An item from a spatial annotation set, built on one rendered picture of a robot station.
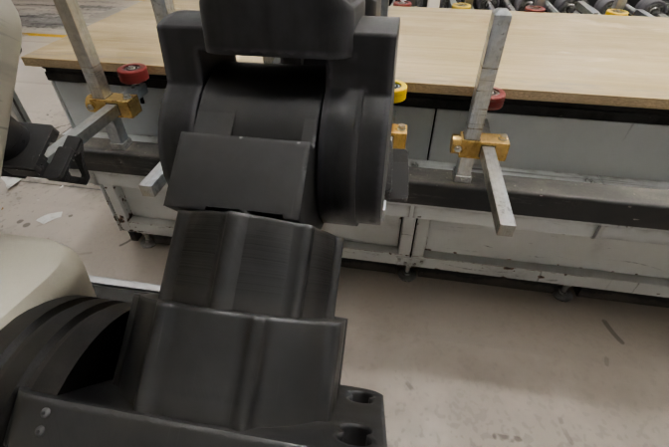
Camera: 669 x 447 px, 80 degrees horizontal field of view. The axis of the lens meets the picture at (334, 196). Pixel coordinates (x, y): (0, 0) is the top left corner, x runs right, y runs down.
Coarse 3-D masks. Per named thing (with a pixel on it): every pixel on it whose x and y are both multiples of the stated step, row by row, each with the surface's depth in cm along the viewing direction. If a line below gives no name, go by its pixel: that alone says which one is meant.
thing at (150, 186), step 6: (156, 168) 91; (150, 174) 89; (156, 174) 89; (162, 174) 90; (144, 180) 87; (150, 180) 87; (156, 180) 87; (162, 180) 90; (144, 186) 86; (150, 186) 86; (156, 186) 88; (162, 186) 90; (144, 192) 87; (150, 192) 87; (156, 192) 88
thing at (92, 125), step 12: (144, 84) 120; (108, 108) 107; (84, 120) 102; (96, 120) 102; (108, 120) 106; (72, 132) 97; (84, 132) 98; (96, 132) 102; (60, 144) 93; (48, 156) 89
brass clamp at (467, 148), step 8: (456, 136) 100; (464, 136) 100; (488, 136) 100; (496, 136) 100; (456, 144) 100; (464, 144) 99; (472, 144) 99; (480, 144) 98; (488, 144) 98; (496, 144) 98; (504, 144) 97; (456, 152) 101; (464, 152) 101; (472, 152) 100; (496, 152) 99; (504, 152) 99; (504, 160) 100
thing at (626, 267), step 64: (128, 128) 142; (448, 128) 122; (512, 128) 118; (576, 128) 115; (640, 128) 112; (128, 192) 167; (384, 256) 161; (448, 256) 158; (512, 256) 154; (576, 256) 149; (640, 256) 144
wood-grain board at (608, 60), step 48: (144, 0) 179; (192, 0) 179; (48, 48) 130; (96, 48) 130; (144, 48) 130; (432, 48) 130; (480, 48) 130; (528, 48) 130; (576, 48) 130; (624, 48) 130; (528, 96) 106; (576, 96) 104; (624, 96) 102
